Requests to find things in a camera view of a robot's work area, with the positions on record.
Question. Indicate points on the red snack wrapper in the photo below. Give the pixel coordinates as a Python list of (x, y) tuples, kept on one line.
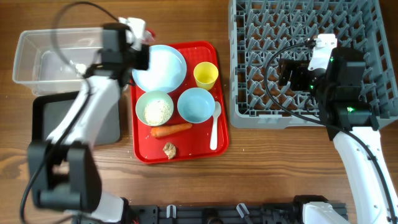
[(149, 35)]

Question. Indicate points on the light blue plate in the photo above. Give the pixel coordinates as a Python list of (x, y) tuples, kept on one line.
[(167, 70)]

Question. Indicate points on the beige food lump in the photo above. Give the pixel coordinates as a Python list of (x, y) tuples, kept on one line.
[(170, 150)]

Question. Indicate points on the orange carrot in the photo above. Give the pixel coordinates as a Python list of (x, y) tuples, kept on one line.
[(163, 131)]

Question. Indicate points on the grey dishwasher rack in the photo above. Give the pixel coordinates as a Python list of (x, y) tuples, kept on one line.
[(259, 29)]

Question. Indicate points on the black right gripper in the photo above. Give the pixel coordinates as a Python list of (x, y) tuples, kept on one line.
[(286, 72)]

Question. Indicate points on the clear plastic bin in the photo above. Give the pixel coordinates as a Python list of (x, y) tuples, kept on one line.
[(39, 68)]

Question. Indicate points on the black waste bin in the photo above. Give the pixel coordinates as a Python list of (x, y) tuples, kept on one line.
[(48, 112)]

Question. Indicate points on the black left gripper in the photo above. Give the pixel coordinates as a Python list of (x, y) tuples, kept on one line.
[(143, 65)]

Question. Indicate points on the red plastic tray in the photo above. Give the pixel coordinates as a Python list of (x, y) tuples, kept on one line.
[(193, 143)]

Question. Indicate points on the white plastic spoon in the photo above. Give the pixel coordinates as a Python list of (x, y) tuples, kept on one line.
[(214, 131)]

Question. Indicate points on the green bowl with rice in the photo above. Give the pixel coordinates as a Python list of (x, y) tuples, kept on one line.
[(154, 108)]

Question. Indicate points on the light blue bowl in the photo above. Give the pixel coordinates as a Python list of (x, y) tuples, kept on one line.
[(196, 105)]

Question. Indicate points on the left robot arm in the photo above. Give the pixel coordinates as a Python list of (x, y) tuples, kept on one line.
[(63, 174)]

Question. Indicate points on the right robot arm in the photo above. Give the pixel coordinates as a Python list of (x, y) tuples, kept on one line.
[(335, 83)]

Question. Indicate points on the yellow plastic cup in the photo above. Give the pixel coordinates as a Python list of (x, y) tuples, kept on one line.
[(205, 74)]

